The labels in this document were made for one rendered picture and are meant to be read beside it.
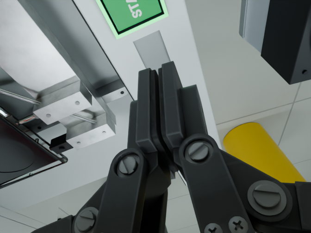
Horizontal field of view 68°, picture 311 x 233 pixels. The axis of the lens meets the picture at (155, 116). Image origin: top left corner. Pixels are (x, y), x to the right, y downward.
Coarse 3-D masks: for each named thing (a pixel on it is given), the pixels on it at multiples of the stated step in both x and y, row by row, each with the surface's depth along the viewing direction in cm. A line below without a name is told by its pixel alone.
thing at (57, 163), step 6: (54, 162) 45; (60, 162) 45; (66, 162) 45; (42, 168) 45; (48, 168) 45; (24, 174) 46; (30, 174) 45; (36, 174) 46; (12, 180) 46; (18, 180) 46; (0, 186) 46; (6, 186) 46
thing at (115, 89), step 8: (120, 80) 43; (104, 88) 43; (112, 88) 42; (120, 88) 41; (104, 96) 42; (112, 96) 42; (120, 96) 43; (32, 120) 45; (40, 120) 44; (32, 128) 44; (40, 128) 44
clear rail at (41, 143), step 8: (0, 112) 34; (8, 112) 35; (8, 120) 35; (16, 120) 36; (16, 128) 36; (24, 128) 37; (32, 136) 38; (40, 136) 40; (40, 144) 40; (48, 144) 41; (48, 152) 42; (64, 160) 44
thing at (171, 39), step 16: (80, 0) 20; (176, 0) 22; (96, 16) 21; (176, 16) 23; (96, 32) 22; (112, 32) 23; (144, 32) 23; (160, 32) 24; (176, 32) 24; (192, 32) 24; (112, 48) 24; (128, 48) 24; (144, 48) 25; (160, 48) 25; (176, 48) 25; (192, 48) 26; (112, 64) 25; (128, 64) 26; (144, 64) 26; (160, 64) 27; (176, 64) 27; (192, 64) 27; (128, 80) 27; (192, 80) 29; (208, 96) 32; (208, 112) 34; (208, 128) 37
